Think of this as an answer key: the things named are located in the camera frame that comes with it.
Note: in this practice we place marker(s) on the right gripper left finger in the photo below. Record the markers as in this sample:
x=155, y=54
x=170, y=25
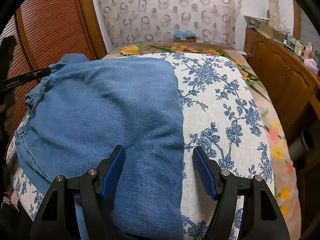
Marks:
x=56, y=217

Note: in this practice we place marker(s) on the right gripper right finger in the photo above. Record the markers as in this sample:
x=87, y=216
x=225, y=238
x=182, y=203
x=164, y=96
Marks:
x=261, y=215

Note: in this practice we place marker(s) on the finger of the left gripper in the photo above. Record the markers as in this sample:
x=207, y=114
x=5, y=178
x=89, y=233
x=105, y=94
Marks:
x=22, y=79

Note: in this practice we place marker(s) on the blue denim jeans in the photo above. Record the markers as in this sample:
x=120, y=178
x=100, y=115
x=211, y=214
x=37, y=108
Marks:
x=80, y=112

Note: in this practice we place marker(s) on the floral fleece bed blanket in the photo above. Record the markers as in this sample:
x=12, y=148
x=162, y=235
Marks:
x=250, y=92

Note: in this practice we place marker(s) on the brown louvered wooden wardrobe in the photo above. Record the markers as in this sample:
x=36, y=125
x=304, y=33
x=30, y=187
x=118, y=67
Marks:
x=45, y=30

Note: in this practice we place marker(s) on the blue floral white quilt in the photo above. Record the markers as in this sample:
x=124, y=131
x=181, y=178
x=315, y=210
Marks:
x=159, y=107

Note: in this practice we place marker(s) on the wooden sideboard cabinet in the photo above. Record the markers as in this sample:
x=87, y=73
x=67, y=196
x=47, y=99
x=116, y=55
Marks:
x=291, y=86

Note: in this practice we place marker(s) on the pink tissue pack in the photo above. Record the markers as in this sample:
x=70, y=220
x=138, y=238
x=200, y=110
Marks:
x=312, y=65

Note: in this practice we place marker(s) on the pink bottle on cabinet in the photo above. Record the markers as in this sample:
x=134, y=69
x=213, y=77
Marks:
x=308, y=52

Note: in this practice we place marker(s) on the cardboard box on cabinet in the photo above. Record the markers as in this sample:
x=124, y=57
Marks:
x=272, y=32

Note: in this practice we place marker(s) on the grey window roller blind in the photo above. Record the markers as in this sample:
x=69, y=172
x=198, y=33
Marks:
x=308, y=33

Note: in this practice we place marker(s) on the circle patterned sheer curtain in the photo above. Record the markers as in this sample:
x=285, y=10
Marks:
x=127, y=22

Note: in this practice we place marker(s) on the tied beige window drape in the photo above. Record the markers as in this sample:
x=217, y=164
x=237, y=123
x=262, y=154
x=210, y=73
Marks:
x=274, y=12

